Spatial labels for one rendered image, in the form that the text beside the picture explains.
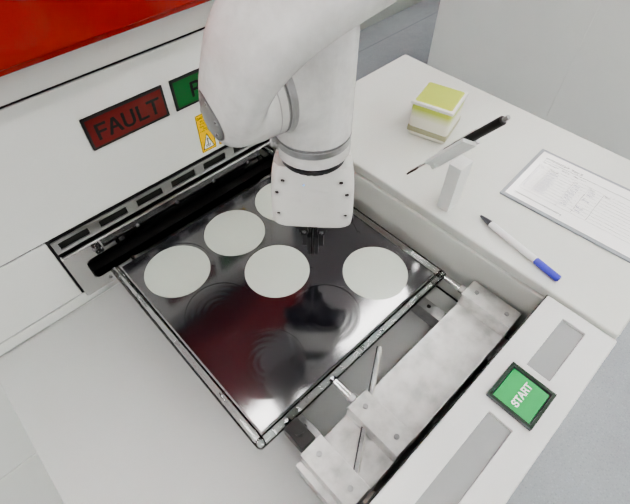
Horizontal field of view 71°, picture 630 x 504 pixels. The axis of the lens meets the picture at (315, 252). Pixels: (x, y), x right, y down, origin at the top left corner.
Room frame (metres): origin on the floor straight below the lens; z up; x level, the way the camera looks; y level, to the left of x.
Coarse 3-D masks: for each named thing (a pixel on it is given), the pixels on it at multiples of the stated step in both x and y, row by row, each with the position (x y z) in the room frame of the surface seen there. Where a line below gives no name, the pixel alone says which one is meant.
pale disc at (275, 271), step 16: (256, 256) 0.43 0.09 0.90; (272, 256) 0.43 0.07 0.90; (288, 256) 0.43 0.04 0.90; (304, 256) 0.43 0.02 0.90; (256, 272) 0.40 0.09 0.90; (272, 272) 0.40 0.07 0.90; (288, 272) 0.40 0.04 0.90; (304, 272) 0.40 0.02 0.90; (256, 288) 0.37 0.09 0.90; (272, 288) 0.37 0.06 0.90; (288, 288) 0.37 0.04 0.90
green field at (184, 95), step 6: (198, 72) 0.60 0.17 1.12; (186, 78) 0.58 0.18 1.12; (192, 78) 0.59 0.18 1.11; (174, 84) 0.57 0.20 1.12; (180, 84) 0.57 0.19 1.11; (186, 84) 0.58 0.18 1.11; (192, 84) 0.59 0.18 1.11; (174, 90) 0.57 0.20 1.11; (180, 90) 0.57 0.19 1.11; (186, 90) 0.58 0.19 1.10; (192, 90) 0.58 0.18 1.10; (180, 96) 0.57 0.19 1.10; (186, 96) 0.58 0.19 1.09; (192, 96) 0.58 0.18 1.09; (198, 96) 0.59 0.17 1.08; (180, 102) 0.57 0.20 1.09; (186, 102) 0.58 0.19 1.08
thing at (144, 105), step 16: (144, 96) 0.54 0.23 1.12; (160, 96) 0.55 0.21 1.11; (112, 112) 0.50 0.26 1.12; (128, 112) 0.52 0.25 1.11; (144, 112) 0.53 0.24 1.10; (160, 112) 0.55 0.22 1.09; (96, 128) 0.48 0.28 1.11; (112, 128) 0.50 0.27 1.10; (128, 128) 0.51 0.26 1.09; (96, 144) 0.48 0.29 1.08
